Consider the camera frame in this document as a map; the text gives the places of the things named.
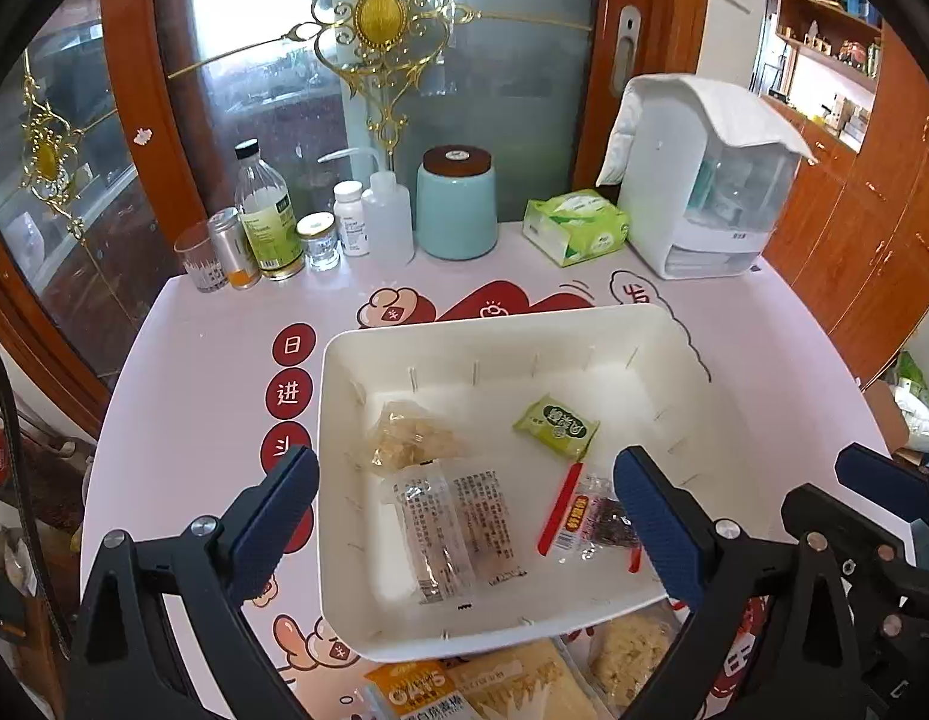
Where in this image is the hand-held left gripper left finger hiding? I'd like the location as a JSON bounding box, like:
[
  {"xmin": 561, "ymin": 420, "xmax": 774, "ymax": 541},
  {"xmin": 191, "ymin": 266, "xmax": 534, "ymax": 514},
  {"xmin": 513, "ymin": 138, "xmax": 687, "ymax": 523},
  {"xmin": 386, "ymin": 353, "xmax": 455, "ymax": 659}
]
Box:
[{"xmin": 74, "ymin": 444, "xmax": 320, "ymax": 720}]

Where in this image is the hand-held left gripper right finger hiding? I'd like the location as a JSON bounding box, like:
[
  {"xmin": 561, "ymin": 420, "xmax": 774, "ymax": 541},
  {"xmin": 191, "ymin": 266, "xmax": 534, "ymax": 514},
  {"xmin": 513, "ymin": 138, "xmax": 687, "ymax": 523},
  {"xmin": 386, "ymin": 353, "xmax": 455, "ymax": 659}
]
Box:
[{"xmin": 612, "ymin": 445, "xmax": 889, "ymax": 720}]

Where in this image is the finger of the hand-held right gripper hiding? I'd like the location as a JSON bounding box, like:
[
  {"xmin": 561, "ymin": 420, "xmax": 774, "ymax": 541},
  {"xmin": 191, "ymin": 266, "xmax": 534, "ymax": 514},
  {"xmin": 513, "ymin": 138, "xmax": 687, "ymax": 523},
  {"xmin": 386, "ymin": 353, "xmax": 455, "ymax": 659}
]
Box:
[
  {"xmin": 780, "ymin": 484, "xmax": 922, "ymax": 563},
  {"xmin": 835, "ymin": 442, "xmax": 929, "ymax": 524}
]

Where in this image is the clear rice crisp packet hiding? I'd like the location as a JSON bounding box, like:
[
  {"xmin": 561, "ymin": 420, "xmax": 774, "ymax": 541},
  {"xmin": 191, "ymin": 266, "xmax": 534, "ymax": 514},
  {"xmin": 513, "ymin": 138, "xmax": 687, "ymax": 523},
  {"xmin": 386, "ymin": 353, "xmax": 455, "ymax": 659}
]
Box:
[{"xmin": 584, "ymin": 600, "xmax": 688, "ymax": 718}]

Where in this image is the white plastic tray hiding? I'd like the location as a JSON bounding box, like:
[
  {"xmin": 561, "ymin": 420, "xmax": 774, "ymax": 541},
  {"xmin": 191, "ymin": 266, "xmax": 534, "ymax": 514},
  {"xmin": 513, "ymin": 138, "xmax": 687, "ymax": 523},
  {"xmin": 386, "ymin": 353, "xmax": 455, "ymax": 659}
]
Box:
[{"xmin": 316, "ymin": 304, "xmax": 742, "ymax": 657}]

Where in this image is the cardboard box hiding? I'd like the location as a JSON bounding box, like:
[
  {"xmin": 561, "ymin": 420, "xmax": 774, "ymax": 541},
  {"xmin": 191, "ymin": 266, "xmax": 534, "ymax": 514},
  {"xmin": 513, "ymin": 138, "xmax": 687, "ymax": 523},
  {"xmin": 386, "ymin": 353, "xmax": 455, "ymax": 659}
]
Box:
[{"xmin": 860, "ymin": 381, "xmax": 916, "ymax": 452}]

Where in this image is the red-edged packet of dark snack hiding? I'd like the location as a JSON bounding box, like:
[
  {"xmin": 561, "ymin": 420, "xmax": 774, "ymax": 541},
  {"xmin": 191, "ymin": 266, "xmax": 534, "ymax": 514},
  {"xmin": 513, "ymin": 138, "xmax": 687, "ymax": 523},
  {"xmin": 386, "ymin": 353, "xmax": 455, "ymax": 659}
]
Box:
[{"xmin": 537, "ymin": 460, "xmax": 647, "ymax": 572}]

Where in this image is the small green snack packet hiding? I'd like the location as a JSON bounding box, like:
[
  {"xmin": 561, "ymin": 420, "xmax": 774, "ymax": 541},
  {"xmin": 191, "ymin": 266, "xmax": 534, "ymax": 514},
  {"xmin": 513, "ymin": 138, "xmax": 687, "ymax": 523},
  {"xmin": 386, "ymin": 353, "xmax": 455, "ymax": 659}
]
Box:
[{"xmin": 512, "ymin": 393, "xmax": 602, "ymax": 464}]

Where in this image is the clear packet of yellow crisps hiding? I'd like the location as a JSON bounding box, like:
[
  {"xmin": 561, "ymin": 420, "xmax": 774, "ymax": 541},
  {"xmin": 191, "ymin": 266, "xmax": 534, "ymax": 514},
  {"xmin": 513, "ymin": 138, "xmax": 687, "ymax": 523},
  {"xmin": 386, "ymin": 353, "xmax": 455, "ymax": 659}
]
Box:
[{"xmin": 369, "ymin": 400, "xmax": 467, "ymax": 475}]

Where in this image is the clear oat bar packet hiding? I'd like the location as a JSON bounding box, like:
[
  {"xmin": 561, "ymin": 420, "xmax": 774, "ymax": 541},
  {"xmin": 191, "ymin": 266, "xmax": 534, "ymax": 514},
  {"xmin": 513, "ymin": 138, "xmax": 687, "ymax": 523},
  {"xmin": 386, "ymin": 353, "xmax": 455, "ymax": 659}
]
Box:
[{"xmin": 380, "ymin": 461, "xmax": 527, "ymax": 605}]

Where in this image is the orange oat bar packet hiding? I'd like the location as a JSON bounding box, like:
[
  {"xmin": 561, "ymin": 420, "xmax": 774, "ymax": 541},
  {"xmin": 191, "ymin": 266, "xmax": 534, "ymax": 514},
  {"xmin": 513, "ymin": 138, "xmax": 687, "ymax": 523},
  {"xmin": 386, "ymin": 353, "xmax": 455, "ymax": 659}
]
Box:
[{"xmin": 361, "ymin": 660, "xmax": 474, "ymax": 720}]

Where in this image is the wooden cabinet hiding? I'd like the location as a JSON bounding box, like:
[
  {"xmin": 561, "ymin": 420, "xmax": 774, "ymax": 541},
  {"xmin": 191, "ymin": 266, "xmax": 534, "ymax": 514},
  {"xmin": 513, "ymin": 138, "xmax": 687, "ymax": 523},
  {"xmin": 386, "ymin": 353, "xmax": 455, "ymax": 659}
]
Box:
[{"xmin": 762, "ymin": 22, "xmax": 929, "ymax": 385}]

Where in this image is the glass tumbler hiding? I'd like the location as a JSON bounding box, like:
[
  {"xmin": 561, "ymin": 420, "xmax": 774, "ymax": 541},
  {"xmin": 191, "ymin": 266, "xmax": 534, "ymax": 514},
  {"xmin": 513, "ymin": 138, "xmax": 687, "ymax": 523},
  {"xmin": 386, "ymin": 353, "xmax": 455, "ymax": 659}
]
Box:
[{"xmin": 173, "ymin": 229, "xmax": 230, "ymax": 293}]

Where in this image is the metal can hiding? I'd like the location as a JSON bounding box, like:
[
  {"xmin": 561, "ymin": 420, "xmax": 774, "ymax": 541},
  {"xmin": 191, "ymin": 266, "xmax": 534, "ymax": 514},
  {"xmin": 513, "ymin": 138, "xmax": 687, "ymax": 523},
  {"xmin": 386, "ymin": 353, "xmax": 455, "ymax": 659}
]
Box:
[{"xmin": 208, "ymin": 208, "xmax": 262, "ymax": 290}]

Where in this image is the small jar with silver lid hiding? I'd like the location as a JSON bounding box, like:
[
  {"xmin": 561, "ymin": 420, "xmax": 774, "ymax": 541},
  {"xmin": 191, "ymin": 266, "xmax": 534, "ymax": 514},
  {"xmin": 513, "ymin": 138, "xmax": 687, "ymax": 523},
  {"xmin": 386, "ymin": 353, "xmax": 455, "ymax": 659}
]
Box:
[{"xmin": 295, "ymin": 212, "xmax": 341, "ymax": 272}]

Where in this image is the glass bottle with green label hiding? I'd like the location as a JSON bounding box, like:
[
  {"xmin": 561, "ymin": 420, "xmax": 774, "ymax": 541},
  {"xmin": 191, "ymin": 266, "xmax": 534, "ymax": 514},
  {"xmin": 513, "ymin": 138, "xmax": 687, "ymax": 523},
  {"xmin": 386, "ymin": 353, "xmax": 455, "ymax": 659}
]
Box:
[{"xmin": 233, "ymin": 139, "xmax": 301, "ymax": 283}]

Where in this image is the white pill bottle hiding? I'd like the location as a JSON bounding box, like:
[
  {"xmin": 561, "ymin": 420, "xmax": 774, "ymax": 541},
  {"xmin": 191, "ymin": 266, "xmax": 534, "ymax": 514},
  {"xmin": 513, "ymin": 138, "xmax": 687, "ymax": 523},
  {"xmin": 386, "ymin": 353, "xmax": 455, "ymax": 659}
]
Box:
[{"xmin": 333, "ymin": 180, "xmax": 372, "ymax": 258}]

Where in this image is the green tissue pack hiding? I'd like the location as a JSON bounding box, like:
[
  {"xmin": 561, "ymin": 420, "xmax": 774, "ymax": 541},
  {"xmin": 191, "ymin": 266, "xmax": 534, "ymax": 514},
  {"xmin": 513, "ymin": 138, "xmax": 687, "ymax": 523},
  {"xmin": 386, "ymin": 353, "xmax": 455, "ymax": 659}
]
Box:
[{"xmin": 522, "ymin": 189, "xmax": 632, "ymax": 268}]

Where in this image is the white squeeze bottle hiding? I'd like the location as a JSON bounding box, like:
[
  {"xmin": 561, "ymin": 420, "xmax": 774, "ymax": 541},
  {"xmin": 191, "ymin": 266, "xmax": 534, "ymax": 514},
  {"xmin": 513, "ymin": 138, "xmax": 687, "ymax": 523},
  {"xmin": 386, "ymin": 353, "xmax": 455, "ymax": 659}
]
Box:
[{"xmin": 316, "ymin": 148, "xmax": 417, "ymax": 266}]

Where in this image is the white dispenser with cloth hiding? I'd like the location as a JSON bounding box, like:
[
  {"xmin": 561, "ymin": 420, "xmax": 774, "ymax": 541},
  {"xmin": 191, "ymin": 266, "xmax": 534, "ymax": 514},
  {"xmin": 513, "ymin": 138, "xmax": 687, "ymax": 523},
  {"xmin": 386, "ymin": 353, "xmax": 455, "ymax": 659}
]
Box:
[{"xmin": 627, "ymin": 75, "xmax": 801, "ymax": 281}]

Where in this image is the teal canister with brown lid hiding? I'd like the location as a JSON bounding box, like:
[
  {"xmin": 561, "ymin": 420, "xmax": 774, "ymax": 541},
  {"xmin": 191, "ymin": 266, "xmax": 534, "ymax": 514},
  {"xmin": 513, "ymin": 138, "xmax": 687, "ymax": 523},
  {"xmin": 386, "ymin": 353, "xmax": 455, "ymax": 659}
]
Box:
[{"xmin": 414, "ymin": 145, "xmax": 500, "ymax": 262}]

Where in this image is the white towel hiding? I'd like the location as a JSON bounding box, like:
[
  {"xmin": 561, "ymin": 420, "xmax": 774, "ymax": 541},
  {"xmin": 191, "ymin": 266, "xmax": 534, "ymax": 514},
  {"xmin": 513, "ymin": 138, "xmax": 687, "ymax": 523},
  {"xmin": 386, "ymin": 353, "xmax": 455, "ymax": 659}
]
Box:
[{"xmin": 595, "ymin": 73, "xmax": 819, "ymax": 188}]

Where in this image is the small gold door ornament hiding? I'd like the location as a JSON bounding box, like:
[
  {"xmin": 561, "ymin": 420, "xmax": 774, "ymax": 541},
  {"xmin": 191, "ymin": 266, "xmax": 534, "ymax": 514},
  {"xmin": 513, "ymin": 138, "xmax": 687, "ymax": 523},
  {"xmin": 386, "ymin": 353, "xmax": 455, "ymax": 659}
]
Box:
[{"xmin": 20, "ymin": 73, "xmax": 128, "ymax": 242}]

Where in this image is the frosted glass door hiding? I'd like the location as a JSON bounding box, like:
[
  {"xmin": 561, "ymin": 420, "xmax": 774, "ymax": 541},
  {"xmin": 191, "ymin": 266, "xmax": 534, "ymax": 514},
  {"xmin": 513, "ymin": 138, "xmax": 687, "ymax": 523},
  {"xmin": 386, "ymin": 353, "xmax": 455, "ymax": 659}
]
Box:
[{"xmin": 100, "ymin": 0, "xmax": 706, "ymax": 245}]

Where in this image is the large gold door ornament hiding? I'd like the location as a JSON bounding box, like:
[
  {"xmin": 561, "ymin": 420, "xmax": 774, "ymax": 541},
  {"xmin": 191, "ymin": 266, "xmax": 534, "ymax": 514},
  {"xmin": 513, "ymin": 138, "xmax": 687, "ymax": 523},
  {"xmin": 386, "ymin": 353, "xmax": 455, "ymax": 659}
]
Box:
[{"xmin": 166, "ymin": 0, "xmax": 594, "ymax": 152}]

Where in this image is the wooden wall shelf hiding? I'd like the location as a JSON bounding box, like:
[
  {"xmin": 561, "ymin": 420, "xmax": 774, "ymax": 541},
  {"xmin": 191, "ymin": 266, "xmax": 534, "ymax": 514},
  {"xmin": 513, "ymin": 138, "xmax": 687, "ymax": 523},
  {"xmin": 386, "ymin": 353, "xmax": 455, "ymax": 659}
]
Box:
[{"xmin": 766, "ymin": 0, "xmax": 885, "ymax": 152}]

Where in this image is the silver door handle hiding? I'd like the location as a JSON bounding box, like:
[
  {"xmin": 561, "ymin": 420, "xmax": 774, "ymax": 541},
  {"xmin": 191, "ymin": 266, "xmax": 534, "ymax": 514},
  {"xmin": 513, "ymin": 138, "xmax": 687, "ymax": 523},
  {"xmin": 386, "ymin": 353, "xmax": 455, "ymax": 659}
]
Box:
[{"xmin": 608, "ymin": 5, "xmax": 642, "ymax": 96}]

